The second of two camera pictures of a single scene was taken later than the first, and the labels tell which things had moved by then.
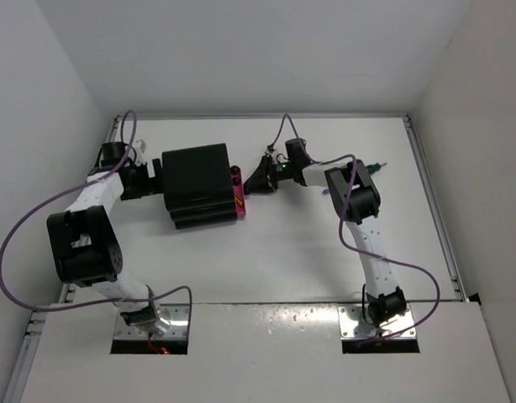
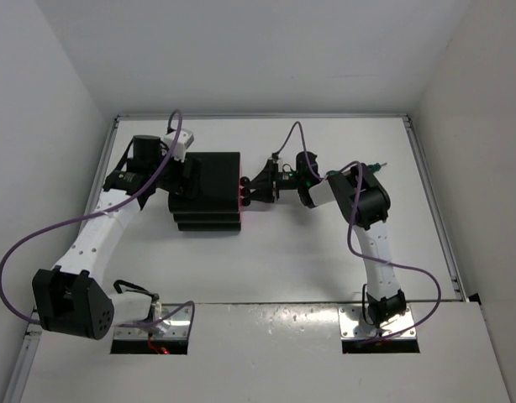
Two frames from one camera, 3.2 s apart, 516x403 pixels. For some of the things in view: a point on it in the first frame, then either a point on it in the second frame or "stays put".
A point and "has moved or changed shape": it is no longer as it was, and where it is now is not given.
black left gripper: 152,185 -> 185,185
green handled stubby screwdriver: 376,167 stays put
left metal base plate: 178,329 stays put
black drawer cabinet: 198,185 has moved or changed shape
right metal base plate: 352,326 stays put
